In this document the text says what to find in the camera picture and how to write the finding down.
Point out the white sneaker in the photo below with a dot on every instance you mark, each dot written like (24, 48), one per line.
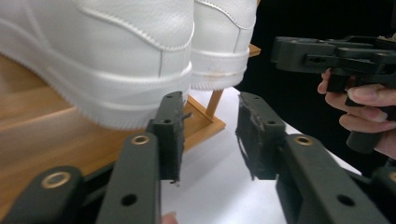
(102, 59)
(221, 46)

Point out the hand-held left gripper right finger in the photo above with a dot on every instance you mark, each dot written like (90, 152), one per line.
(280, 161)

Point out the wooden three-tier shoe rack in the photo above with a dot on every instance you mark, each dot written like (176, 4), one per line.
(46, 146)

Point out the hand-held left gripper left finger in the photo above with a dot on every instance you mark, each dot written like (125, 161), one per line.
(162, 140)

